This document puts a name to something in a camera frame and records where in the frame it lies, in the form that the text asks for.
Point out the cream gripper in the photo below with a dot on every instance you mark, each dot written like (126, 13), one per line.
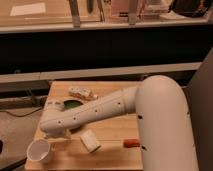
(60, 136)

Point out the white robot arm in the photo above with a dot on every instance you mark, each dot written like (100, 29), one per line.
(163, 119)

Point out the white rectangular block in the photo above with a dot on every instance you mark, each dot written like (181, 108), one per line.
(90, 141)

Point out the wooden board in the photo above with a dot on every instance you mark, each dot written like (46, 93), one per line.
(71, 155)

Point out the white patterned tube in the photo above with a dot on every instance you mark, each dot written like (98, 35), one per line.
(82, 93)

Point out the red oblong object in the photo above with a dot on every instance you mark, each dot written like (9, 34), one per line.
(129, 143)

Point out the white paper sheet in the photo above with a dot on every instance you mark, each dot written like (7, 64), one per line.
(28, 9)

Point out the grey metal post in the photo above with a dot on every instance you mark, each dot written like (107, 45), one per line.
(132, 13)
(75, 13)

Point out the grey metal post right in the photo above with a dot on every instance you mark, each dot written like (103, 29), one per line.
(132, 13)

